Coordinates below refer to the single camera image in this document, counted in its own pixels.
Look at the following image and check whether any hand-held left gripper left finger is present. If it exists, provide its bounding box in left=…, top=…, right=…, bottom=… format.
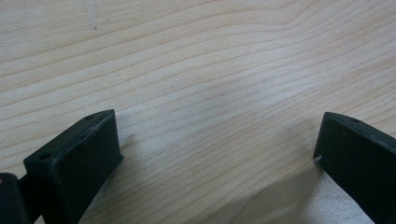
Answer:
left=22, top=108, right=124, bottom=224

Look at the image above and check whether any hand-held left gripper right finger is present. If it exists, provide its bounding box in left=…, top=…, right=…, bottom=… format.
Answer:
left=313, top=111, right=396, bottom=224

